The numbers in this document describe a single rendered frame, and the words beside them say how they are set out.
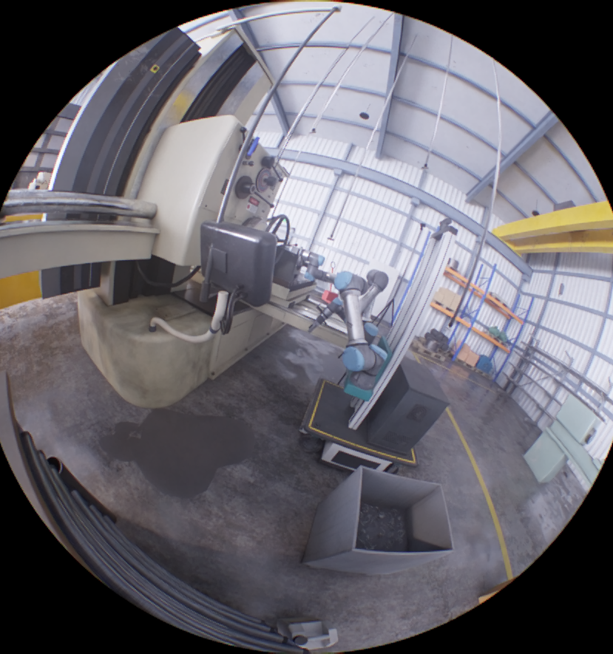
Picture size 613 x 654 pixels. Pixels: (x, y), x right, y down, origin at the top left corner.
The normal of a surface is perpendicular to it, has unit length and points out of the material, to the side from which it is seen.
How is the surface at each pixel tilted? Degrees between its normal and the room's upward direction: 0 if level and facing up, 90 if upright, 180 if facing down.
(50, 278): 90
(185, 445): 0
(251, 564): 0
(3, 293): 90
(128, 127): 90
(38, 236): 90
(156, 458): 0
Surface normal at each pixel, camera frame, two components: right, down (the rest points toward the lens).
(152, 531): 0.35, -0.88
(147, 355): 0.52, 0.47
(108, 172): 0.91, 0.40
